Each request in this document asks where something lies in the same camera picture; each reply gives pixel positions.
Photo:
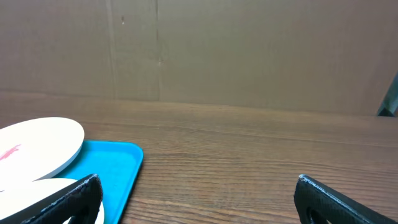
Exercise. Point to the teal plastic tray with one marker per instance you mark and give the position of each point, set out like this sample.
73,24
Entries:
117,164

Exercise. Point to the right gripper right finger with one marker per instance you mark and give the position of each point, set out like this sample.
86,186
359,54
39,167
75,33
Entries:
316,202

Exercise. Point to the white plate with red smear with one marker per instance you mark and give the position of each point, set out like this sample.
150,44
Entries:
38,148

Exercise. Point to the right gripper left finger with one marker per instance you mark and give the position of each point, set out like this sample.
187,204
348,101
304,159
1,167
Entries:
80,202

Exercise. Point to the yellow-green plate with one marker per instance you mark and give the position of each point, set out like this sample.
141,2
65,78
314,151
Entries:
19,198

